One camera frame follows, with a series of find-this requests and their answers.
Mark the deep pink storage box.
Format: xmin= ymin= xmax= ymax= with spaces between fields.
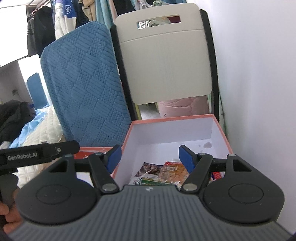
xmin=113 ymin=114 xmax=232 ymax=187

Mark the pink bundled blanket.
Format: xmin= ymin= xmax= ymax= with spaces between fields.
xmin=157 ymin=96 xmax=210 ymax=118

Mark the light blue cloth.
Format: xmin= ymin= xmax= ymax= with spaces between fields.
xmin=9 ymin=106 xmax=49 ymax=148

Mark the white black snack bag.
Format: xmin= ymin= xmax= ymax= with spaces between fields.
xmin=129 ymin=162 xmax=165 ymax=185

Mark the black clothing pile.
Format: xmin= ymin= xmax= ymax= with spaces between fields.
xmin=0 ymin=99 xmax=36 ymax=144

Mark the red dried tofu snack pack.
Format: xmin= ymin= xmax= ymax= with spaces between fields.
xmin=158 ymin=162 xmax=189 ymax=188

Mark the person's left hand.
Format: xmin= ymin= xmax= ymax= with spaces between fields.
xmin=0 ymin=202 xmax=23 ymax=234

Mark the red sausage stick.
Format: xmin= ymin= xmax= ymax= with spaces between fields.
xmin=209 ymin=172 xmax=225 ymax=183

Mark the blue textured chair cushion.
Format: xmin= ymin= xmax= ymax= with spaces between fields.
xmin=41 ymin=21 xmax=132 ymax=147

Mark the green striped snack packet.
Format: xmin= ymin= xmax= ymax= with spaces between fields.
xmin=135 ymin=178 xmax=175 ymax=186

